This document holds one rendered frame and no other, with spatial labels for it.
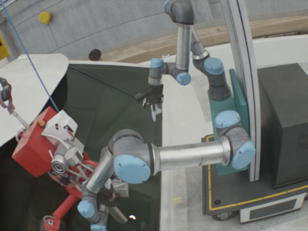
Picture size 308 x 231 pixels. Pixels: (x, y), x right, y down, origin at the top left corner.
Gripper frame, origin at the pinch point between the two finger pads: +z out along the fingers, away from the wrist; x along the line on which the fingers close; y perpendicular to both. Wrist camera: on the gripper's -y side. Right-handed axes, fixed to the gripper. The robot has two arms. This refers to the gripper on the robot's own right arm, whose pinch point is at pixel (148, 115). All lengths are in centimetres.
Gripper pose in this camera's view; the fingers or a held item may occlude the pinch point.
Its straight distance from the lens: 162.1
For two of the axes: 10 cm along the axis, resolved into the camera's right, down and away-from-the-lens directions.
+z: -1.0, 8.7, 4.9
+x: -4.2, -4.8, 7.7
